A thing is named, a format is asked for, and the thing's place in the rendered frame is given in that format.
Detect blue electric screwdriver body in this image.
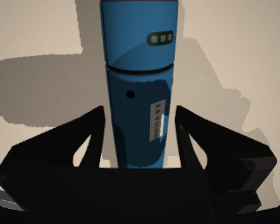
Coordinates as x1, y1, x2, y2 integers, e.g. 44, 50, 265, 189
99, 0, 179, 168

